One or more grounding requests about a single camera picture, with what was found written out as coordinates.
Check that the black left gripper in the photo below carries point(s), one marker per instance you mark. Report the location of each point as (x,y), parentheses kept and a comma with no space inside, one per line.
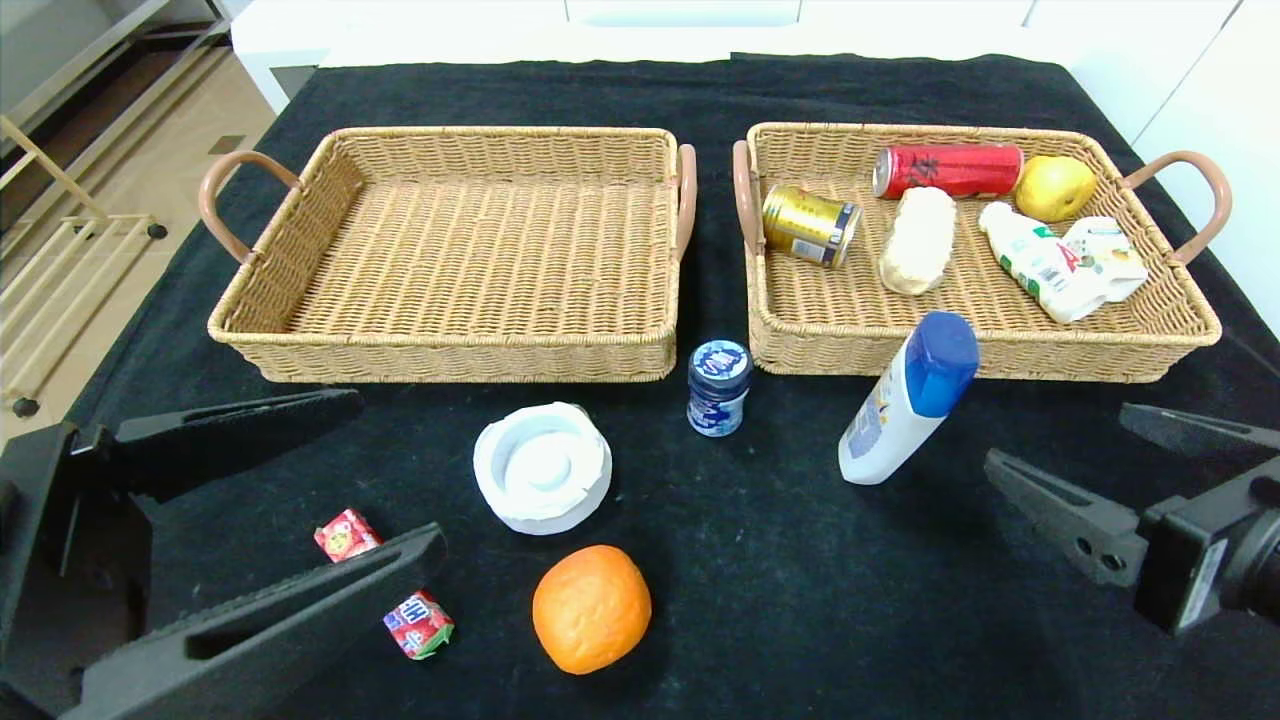
(55,545)

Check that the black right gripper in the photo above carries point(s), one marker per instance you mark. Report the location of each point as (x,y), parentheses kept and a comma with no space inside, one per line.
(1192,565)

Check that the white yogurt bottle green label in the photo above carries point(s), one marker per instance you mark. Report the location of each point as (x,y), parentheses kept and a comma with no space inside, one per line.
(1040,262)

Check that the white lotion bottle blue cap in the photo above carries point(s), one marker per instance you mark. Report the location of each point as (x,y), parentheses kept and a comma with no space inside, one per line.
(890,430)

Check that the striped spiral bread roll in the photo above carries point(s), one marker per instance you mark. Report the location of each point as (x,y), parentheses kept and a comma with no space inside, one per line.
(918,240)

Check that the red candy pack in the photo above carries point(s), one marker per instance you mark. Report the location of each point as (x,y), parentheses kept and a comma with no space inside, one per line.
(420,625)

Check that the small white carton box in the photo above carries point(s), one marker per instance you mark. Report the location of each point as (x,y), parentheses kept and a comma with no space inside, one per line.
(1118,250)

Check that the white round ashtray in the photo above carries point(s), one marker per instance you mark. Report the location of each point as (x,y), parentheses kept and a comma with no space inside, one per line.
(540,470)

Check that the yellow pear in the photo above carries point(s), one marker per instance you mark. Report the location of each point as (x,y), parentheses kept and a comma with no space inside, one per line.
(1055,188)

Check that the light wooden slatted rack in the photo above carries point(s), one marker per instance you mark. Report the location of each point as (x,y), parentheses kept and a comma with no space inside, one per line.
(70,270)

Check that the orange fruit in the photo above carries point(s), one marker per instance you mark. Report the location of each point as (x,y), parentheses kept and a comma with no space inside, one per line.
(592,610)

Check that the red soda can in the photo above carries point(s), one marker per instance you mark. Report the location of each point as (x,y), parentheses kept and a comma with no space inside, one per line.
(950,172)

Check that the gold drink can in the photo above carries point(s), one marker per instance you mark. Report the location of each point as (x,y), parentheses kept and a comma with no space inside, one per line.
(805,225)

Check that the small blue lidded jar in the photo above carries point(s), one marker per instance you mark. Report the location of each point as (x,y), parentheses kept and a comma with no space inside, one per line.
(718,395)

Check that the grey metal shelf unit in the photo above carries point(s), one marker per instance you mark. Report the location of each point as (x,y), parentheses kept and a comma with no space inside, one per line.
(60,60)

